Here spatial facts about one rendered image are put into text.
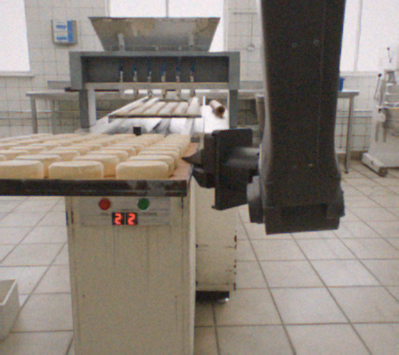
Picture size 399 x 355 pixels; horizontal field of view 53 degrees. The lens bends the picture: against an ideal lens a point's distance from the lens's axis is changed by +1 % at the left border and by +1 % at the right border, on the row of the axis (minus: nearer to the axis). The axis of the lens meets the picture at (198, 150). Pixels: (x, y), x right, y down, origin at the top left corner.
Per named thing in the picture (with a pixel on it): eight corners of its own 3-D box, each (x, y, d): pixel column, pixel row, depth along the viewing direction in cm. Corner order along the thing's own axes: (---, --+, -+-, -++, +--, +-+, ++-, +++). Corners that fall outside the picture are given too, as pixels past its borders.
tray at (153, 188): (186, 197, 34) (186, 179, 34) (-281, 195, 35) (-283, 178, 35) (199, 143, 94) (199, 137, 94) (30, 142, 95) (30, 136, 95)
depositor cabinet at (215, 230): (132, 213, 316) (128, 106, 299) (223, 213, 315) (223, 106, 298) (84, 307, 191) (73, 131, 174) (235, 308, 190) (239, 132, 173)
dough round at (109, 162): (70, 173, 46) (70, 155, 46) (115, 170, 48) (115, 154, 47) (73, 180, 41) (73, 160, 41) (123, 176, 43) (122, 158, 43)
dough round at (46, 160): (69, 171, 47) (69, 154, 47) (51, 178, 42) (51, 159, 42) (27, 171, 47) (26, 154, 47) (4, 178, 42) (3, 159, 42)
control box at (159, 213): (83, 221, 109) (80, 171, 106) (171, 221, 109) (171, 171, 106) (79, 225, 105) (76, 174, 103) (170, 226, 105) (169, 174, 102)
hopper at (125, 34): (105, 53, 197) (103, 24, 195) (218, 53, 197) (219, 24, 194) (88, 51, 169) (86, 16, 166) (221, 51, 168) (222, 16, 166)
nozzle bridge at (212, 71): (93, 122, 206) (89, 53, 199) (233, 122, 205) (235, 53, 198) (72, 132, 174) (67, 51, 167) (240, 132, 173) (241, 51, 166)
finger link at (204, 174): (201, 128, 60) (249, 131, 53) (201, 174, 61) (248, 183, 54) (166, 130, 56) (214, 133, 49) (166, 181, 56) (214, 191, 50)
